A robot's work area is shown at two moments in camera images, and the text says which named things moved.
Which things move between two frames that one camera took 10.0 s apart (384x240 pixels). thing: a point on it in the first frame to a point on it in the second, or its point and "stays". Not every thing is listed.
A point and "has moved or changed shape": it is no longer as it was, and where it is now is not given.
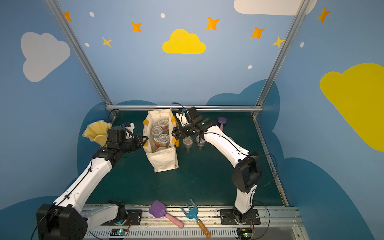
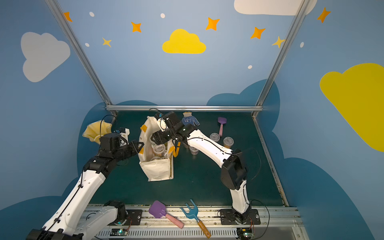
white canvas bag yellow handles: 161,147 has moved or changed shape
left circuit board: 119,232 stays
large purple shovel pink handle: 157,209 stays
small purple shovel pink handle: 222,120 stays
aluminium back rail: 182,107 stays
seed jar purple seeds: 202,141 has moved or changed shape
